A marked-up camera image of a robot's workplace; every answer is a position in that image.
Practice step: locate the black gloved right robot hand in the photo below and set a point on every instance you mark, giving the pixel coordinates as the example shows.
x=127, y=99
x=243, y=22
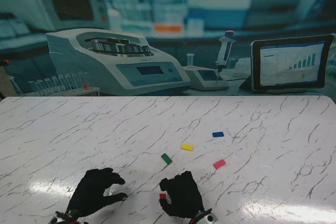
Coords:
x=183, y=197

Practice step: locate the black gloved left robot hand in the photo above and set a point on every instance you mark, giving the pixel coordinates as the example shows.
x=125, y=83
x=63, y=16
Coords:
x=89, y=192

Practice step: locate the red domino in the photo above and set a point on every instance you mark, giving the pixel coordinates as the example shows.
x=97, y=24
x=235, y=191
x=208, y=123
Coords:
x=162, y=196

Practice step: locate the green domino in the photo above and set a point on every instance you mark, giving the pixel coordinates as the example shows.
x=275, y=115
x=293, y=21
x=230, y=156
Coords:
x=166, y=158

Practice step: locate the pink domino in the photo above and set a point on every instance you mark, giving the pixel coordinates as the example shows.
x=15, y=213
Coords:
x=219, y=164

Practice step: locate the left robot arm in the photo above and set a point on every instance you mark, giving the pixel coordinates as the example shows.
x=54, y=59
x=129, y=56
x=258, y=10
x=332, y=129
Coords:
x=64, y=218

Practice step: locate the yellow domino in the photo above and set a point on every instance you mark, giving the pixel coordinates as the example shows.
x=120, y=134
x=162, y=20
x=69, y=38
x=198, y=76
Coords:
x=187, y=147

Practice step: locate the blue domino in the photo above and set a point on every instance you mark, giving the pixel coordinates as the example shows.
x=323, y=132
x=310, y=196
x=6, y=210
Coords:
x=218, y=134

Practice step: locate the printed laboratory scene backdrop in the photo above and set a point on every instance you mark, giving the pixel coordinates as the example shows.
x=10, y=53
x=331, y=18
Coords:
x=168, y=3

